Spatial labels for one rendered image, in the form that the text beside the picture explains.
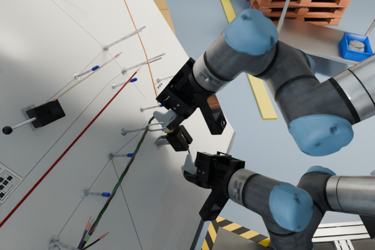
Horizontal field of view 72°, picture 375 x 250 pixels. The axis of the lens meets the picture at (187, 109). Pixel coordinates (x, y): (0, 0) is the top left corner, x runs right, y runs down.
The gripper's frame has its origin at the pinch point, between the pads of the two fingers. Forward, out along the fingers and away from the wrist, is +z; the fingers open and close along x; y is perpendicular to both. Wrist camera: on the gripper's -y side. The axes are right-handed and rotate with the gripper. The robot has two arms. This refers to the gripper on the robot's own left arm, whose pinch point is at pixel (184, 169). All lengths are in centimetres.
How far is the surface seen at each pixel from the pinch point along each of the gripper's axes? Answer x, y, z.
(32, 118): 39.4, 13.4, -9.4
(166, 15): -87, 107, 176
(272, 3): -212, 152, 146
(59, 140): 33.8, 8.5, -2.6
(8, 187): 41.6, 1.1, -6.6
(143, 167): 12.9, 1.2, 0.9
